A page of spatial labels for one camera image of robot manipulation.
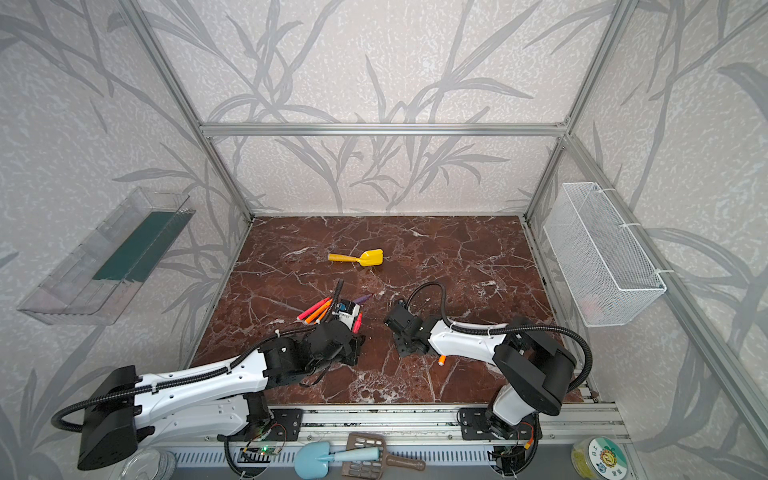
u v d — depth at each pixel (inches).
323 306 37.3
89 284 24.9
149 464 25.3
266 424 26.2
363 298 37.8
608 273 23.9
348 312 27.2
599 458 24.8
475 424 29.0
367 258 42.3
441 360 33.1
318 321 23.0
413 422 29.7
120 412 15.6
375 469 27.0
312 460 26.8
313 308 37.0
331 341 22.3
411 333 26.3
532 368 17.2
